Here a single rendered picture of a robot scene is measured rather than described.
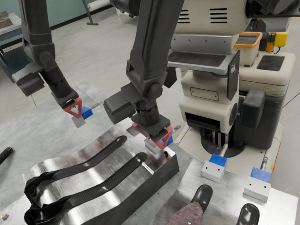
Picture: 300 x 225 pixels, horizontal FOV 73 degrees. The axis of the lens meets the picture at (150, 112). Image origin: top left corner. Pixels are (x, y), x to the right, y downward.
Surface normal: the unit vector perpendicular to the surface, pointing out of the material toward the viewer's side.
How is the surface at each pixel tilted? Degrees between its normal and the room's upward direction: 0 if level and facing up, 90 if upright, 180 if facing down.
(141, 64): 83
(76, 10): 90
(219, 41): 90
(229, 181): 0
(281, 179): 0
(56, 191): 17
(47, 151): 0
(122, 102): 27
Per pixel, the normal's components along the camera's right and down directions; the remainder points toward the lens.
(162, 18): 0.52, 0.77
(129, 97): 0.07, -0.46
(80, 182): 0.17, -0.91
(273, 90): -0.56, 0.62
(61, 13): 0.58, 0.43
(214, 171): -0.21, -0.75
